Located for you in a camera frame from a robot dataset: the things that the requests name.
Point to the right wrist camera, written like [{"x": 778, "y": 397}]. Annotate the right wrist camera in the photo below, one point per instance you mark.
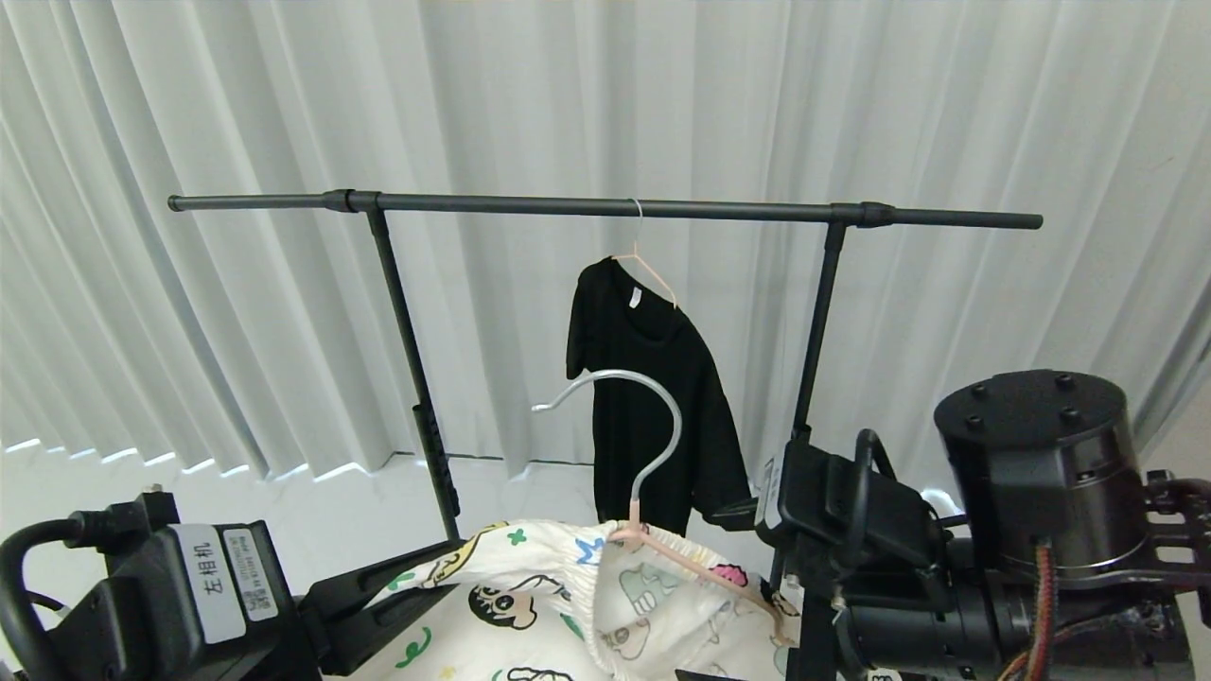
[{"x": 814, "y": 501}]

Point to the black t-shirt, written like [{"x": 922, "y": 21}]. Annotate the black t-shirt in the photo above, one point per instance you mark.
[{"x": 643, "y": 407}]

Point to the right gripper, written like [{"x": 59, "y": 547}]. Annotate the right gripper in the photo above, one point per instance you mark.
[{"x": 927, "y": 624}]

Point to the cream printed shorts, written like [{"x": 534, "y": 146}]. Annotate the cream printed shorts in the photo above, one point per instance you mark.
[{"x": 530, "y": 605}]

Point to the black clothes rack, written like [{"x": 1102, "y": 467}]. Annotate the black clothes rack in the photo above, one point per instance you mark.
[{"x": 568, "y": 204}]

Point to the white curtain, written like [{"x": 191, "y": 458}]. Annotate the white curtain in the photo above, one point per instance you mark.
[{"x": 189, "y": 95}]

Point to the pink clothes hanger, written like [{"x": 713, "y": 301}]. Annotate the pink clothes hanger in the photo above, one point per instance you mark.
[
  {"x": 653, "y": 275},
  {"x": 620, "y": 375}
]

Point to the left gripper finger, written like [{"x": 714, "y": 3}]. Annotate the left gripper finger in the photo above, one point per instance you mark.
[
  {"x": 350, "y": 591},
  {"x": 345, "y": 638}
]

